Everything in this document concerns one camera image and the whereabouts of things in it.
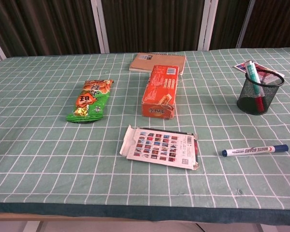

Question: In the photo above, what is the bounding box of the blue whiteboard marker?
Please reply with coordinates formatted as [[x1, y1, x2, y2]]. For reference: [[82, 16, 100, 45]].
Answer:
[[221, 144, 289, 158]]

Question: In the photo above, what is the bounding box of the black mesh pen holder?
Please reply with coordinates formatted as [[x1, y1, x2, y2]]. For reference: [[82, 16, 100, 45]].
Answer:
[[236, 69, 285, 116]]

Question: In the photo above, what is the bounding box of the orange cardboard box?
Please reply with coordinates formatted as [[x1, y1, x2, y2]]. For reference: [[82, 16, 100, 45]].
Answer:
[[141, 64, 180, 120]]

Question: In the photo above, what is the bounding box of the white postcard pack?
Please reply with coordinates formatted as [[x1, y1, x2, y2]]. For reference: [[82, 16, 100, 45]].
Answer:
[[119, 125, 200, 171]]

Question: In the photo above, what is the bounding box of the brown spiral notebook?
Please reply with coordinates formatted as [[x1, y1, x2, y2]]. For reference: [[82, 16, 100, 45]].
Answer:
[[129, 52, 187, 76]]

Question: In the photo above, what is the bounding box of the green orange snack bag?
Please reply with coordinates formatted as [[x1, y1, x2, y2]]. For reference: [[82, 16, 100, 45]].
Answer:
[[66, 79, 114, 125]]

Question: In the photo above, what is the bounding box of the red white card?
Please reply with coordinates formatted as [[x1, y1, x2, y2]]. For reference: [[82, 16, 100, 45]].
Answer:
[[233, 60, 285, 79]]

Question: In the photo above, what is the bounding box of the green checked tablecloth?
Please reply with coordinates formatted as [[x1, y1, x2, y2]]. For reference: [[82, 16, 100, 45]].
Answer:
[[0, 47, 290, 224]]

